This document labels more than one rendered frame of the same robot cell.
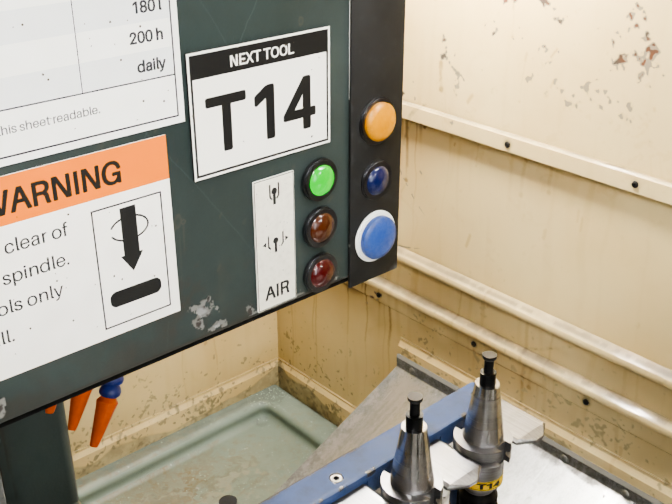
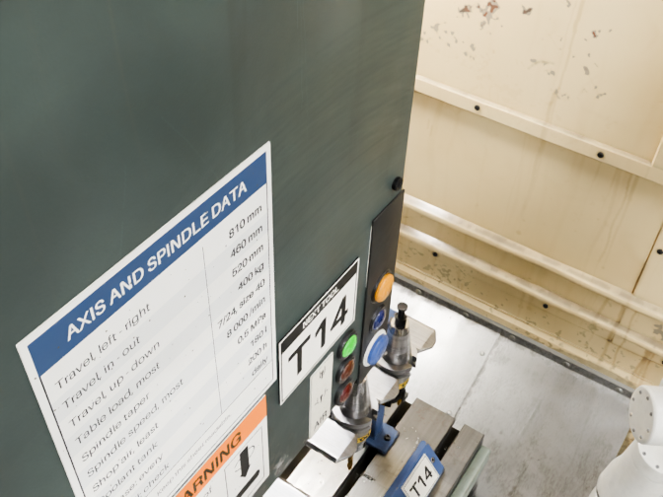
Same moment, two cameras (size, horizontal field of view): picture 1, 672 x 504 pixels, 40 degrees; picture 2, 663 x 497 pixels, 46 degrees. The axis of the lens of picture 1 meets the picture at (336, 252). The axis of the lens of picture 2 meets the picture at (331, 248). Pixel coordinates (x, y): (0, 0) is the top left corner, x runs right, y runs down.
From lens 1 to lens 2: 35 cm
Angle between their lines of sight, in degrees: 22
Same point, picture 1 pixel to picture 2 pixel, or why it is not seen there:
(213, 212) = (288, 410)
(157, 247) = (258, 455)
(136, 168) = (249, 426)
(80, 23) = (221, 379)
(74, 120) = (217, 431)
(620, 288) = (463, 178)
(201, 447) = not seen: hidden behind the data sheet
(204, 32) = (289, 321)
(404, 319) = not seen: hidden behind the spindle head
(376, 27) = (385, 235)
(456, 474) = (383, 390)
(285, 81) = (332, 310)
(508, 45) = not seen: outside the picture
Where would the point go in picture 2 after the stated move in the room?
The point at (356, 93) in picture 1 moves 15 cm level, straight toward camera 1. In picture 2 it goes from (371, 281) to (431, 447)
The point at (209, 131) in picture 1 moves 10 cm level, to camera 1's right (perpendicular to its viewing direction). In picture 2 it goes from (289, 373) to (424, 347)
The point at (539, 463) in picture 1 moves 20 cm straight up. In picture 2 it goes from (400, 297) to (409, 230)
